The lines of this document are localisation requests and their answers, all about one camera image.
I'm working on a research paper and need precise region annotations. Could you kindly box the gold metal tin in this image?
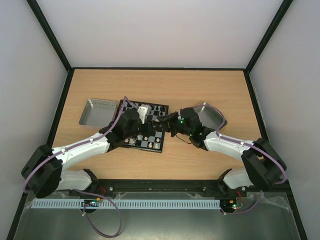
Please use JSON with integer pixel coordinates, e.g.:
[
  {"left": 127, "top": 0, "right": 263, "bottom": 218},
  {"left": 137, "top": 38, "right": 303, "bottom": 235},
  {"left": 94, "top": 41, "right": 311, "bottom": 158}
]
[{"left": 193, "top": 102, "right": 223, "bottom": 130}]

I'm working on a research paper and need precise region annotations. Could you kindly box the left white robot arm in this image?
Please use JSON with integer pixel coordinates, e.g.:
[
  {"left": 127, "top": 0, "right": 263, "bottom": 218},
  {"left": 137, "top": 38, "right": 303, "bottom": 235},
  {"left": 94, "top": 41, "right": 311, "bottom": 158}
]
[{"left": 21, "top": 107, "right": 155, "bottom": 199}]

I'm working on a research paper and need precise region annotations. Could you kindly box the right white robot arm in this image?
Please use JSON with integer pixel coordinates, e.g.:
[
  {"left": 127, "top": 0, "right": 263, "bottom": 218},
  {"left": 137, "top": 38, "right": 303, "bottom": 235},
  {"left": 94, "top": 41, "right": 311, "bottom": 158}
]
[{"left": 157, "top": 107, "right": 287, "bottom": 196}]

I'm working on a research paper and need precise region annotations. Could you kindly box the black and grey chessboard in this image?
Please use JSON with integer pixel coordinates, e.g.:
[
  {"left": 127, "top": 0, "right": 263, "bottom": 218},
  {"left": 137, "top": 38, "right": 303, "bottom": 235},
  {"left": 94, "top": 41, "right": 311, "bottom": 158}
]
[{"left": 121, "top": 100, "right": 169, "bottom": 153}]

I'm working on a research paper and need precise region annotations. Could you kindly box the black aluminium frame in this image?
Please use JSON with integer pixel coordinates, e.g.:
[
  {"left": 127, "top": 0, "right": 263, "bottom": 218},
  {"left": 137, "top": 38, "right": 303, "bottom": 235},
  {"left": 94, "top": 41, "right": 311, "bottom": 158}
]
[{"left": 4, "top": 0, "right": 310, "bottom": 240}]

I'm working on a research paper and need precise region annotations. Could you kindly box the metal base plate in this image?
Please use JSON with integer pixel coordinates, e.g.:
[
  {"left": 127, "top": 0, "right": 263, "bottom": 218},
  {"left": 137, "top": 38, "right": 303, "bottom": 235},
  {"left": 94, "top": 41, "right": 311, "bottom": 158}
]
[{"left": 14, "top": 198, "right": 300, "bottom": 240}]

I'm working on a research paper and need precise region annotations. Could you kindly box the light blue cable duct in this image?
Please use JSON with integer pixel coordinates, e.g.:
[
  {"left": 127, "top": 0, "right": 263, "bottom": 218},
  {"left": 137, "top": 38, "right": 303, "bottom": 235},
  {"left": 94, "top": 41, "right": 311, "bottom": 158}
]
[{"left": 31, "top": 198, "right": 221, "bottom": 210}]

